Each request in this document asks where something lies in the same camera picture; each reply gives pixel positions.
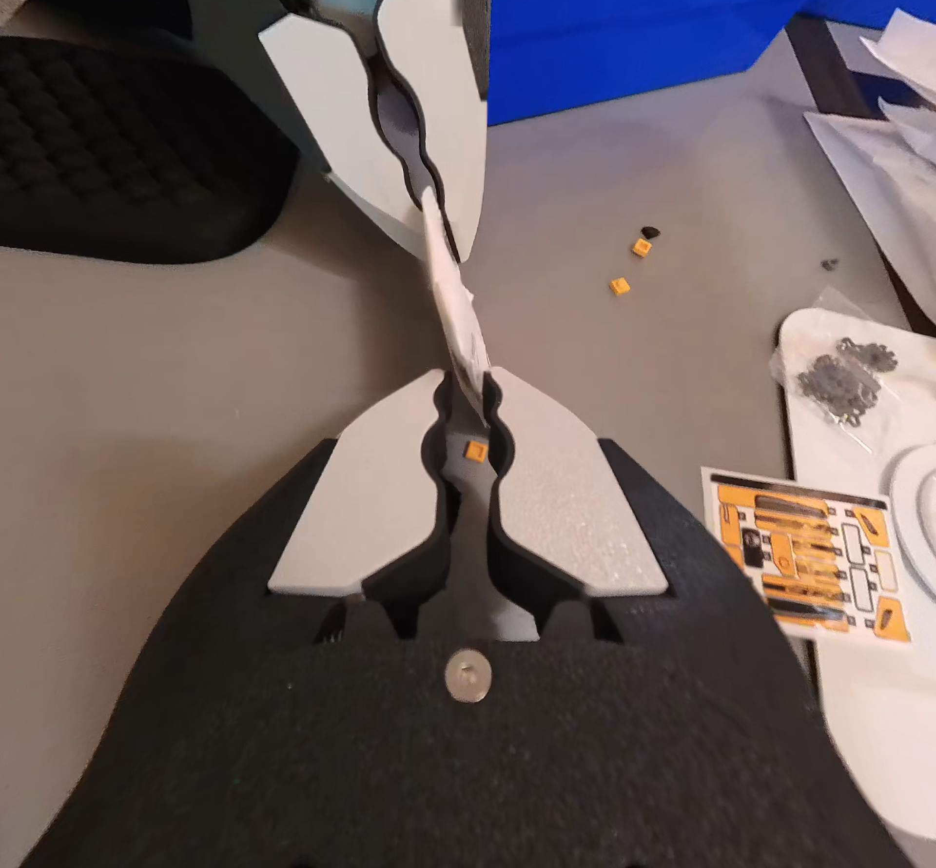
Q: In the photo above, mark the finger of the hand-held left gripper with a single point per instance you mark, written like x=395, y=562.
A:
x=453, y=136
x=322, y=100

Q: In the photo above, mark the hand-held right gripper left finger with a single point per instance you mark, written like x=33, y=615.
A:
x=351, y=502

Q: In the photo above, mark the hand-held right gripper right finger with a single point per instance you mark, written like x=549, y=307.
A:
x=578, y=509

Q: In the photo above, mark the white paper bag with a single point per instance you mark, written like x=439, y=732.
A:
x=453, y=312

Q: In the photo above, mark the small orange lego plate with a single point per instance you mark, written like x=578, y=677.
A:
x=619, y=286
x=475, y=449
x=641, y=247

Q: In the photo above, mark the orange black sticker sheet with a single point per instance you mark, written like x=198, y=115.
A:
x=804, y=553

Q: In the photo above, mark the blue plastic bin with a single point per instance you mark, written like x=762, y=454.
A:
x=658, y=19

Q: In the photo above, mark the clear bag of dark parts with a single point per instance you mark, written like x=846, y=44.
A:
x=841, y=378

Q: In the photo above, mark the white paper sheets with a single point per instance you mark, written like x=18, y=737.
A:
x=877, y=158

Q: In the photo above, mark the white round stand pedestal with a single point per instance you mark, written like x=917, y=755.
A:
x=914, y=517

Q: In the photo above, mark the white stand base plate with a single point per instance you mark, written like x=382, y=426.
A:
x=863, y=700

